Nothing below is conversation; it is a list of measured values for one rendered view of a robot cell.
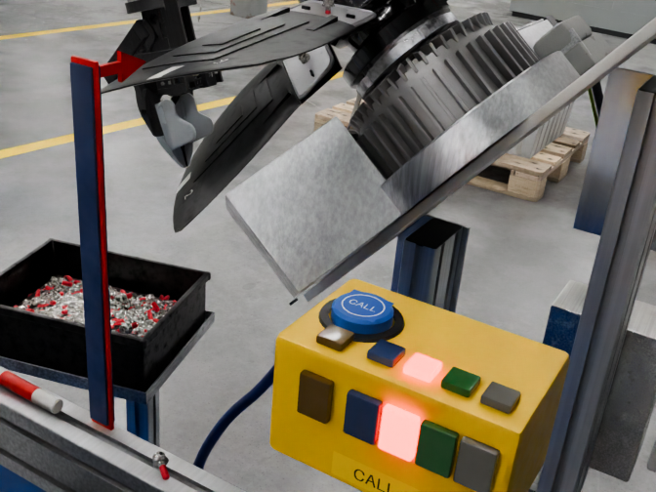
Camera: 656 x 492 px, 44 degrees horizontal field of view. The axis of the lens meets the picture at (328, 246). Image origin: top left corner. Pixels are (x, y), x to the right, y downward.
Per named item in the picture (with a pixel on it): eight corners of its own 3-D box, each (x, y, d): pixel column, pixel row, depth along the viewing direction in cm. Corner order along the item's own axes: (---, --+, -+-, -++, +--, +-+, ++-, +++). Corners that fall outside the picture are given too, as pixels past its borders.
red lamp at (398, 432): (414, 457, 48) (421, 416, 46) (410, 463, 47) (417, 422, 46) (381, 442, 49) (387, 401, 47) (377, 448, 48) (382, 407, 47)
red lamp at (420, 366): (442, 369, 48) (443, 361, 48) (430, 384, 47) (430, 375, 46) (414, 359, 49) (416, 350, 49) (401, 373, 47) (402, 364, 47)
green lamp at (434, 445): (452, 473, 47) (460, 432, 45) (448, 480, 46) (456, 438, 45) (418, 459, 48) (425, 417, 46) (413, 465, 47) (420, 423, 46)
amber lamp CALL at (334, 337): (354, 340, 50) (355, 332, 50) (340, 352, 49) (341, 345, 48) (330, 330, 51) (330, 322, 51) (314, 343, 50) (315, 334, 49)
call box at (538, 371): (541, 478, 56) (574, 348, 51) (489, 575, 48) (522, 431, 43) (339, 393, 63) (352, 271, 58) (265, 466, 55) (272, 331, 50)
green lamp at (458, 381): (480, 384, 47) (481, 376, 47) (469, 399, 46) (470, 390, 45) (451, 373, 48) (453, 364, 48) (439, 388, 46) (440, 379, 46)
